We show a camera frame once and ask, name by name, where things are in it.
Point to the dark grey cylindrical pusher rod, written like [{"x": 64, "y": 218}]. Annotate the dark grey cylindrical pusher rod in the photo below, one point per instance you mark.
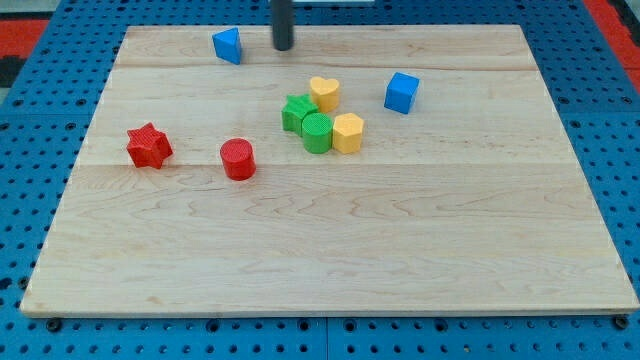
[{"x": 282, "y": 24}]

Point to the blue triangle block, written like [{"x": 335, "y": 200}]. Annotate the blue triangle block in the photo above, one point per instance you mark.
[{"x": 227, "y": 45}]

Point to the yellow heart block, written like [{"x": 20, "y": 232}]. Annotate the yellow heart block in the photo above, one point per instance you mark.
[{"x": 325, "y": 93}]

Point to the green star block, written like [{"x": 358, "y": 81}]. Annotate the green star block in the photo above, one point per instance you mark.
[{"x": 297, "y": 107}]

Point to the green cylinder block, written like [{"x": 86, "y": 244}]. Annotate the green cylinder block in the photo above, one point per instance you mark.
[{"x": 317, "y": 130}]

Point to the yellow hexagon block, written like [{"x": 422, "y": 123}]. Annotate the yellow hexagon block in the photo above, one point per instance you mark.
[{"x": 347, "y": 133}]

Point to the blue cube block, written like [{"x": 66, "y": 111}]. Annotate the blue cube block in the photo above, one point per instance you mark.
[{"x": 401, "y": 92}]

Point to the red cylinder block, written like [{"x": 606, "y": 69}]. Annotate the red cylinder block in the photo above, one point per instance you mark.
[{"x": 238, "y": 159}]

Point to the red star block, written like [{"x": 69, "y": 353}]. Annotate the red star block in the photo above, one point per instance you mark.
[{"x": 148, "y": 147}]

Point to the light wooden board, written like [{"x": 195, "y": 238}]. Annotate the light wooden board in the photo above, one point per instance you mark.
[{"x": 472, "y": 204}]

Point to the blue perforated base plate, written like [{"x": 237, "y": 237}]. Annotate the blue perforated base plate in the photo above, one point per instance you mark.
[{"x": 48, "y": 109}]

